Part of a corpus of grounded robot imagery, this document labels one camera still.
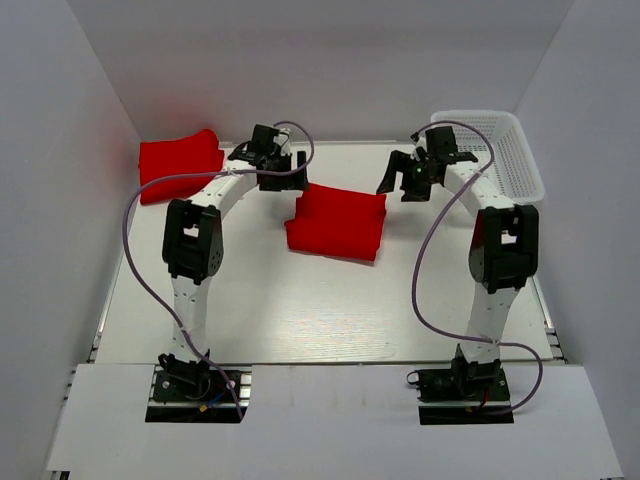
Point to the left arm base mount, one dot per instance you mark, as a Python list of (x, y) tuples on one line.
[(194, 392)]

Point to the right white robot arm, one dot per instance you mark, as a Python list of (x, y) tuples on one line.
[(504, 246)]

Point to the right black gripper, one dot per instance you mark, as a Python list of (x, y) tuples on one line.
[(399, 161)]

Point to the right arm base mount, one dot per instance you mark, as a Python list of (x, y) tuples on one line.
[(441, 402)]

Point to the white plastic basket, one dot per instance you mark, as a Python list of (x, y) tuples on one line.
[(514, 171)]

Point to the folded red t shirt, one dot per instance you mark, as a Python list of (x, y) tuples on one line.
[(197, 153)]

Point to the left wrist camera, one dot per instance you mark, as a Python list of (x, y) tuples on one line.
[(282, 140)]

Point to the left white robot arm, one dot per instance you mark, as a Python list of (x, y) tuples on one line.
[(193, 239)]

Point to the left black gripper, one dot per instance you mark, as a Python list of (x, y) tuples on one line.
[(295, 181)]

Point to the red t shirt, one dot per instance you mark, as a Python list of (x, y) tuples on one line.
[(337, 223), (197, 153)]

